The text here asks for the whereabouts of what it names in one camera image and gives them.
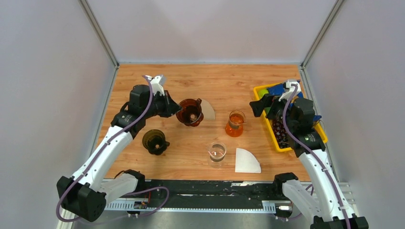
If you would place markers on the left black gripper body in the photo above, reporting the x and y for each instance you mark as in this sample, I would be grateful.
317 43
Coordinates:
158 106

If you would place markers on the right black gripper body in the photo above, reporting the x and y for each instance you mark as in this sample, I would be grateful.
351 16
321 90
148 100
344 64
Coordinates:
276 110

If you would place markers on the brown plastic coffee dripper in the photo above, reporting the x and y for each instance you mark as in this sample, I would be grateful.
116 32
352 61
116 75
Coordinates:
191 112

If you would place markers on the white paper coffee filter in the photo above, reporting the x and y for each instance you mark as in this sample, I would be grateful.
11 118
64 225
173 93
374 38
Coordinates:
246 162

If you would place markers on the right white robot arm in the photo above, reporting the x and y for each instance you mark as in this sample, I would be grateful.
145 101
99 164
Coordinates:
330 209

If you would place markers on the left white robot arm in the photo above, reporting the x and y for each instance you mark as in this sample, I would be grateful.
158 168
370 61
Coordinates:
84 195

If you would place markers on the olive plastic coffee dripper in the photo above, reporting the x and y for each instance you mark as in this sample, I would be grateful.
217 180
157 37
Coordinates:
155 142

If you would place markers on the brown paper coffee filter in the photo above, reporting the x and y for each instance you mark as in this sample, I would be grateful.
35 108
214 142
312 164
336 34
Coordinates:
207 110

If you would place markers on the green lime lower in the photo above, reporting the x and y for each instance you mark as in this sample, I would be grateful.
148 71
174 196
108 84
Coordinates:
268 110

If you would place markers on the green lime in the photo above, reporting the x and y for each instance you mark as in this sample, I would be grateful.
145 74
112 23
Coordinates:
268 110
262 92

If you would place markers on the green lime upper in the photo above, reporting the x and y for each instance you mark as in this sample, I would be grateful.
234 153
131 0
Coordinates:
262 92

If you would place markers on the dark grape bunch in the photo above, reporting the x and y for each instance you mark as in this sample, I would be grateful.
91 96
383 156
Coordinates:
280 134

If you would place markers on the blue chips bag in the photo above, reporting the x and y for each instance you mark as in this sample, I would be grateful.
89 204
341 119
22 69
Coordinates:
278 89

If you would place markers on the orange glass carafe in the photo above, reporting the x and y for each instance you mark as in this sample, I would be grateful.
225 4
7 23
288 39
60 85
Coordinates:
234 126

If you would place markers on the yellow plastic tray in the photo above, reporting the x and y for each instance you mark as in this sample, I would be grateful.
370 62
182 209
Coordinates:
268 124

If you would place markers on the clear glass beaker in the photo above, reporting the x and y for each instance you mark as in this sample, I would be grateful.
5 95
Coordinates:
216 152

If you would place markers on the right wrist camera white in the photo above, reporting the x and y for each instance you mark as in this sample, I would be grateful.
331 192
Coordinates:
291 88

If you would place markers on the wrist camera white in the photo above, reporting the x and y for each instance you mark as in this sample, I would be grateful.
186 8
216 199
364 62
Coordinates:
291 88
157 83

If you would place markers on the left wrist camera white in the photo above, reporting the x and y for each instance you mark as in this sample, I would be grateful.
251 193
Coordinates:
157 83

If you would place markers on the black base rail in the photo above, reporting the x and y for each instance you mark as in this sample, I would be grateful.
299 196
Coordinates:
210 194

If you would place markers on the aluminium frame post right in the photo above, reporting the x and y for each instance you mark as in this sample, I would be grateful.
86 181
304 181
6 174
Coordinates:
324 28

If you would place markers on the aluminium frame post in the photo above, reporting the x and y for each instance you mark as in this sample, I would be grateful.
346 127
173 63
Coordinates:
98 30
324 28

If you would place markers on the aluminium frame post left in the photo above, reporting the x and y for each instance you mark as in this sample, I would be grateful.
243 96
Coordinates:
98 30

